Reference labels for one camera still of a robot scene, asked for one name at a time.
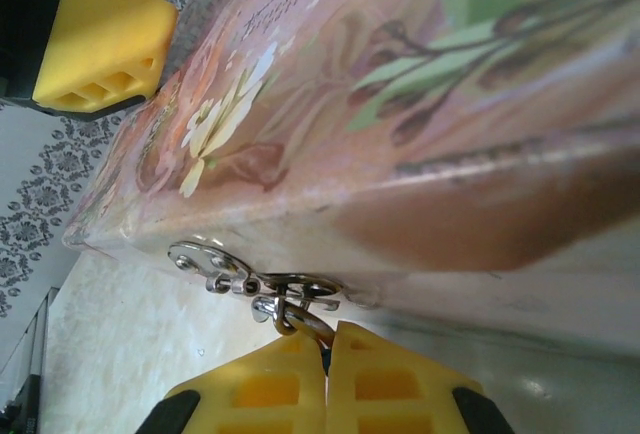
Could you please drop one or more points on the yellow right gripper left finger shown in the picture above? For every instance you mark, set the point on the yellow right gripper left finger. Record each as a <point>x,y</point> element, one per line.
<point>260,394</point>

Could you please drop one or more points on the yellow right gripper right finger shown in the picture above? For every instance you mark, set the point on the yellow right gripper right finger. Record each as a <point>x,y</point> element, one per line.
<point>390,389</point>

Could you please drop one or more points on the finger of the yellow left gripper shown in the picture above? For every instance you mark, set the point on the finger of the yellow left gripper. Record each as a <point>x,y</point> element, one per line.
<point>105,29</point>

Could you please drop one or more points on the pink decorated tin box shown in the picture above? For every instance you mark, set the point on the pink decorated tin box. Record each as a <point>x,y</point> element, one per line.
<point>350,129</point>

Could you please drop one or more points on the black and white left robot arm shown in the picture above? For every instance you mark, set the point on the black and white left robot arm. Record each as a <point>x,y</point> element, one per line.
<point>27,409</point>

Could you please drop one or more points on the silver box hasp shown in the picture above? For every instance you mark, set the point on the silver box hasp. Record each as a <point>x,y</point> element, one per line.
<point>200,259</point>

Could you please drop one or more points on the aluminium table side rail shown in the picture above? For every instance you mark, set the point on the aluminium table side rail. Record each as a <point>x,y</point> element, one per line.
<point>42,334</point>

